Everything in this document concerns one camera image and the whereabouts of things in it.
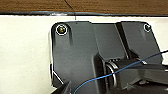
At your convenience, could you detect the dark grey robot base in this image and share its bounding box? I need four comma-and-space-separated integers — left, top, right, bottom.
49, 20, 168, 94

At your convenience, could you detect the thin blue cable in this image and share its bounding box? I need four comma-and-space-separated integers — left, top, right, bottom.
73, 49, 168, 94

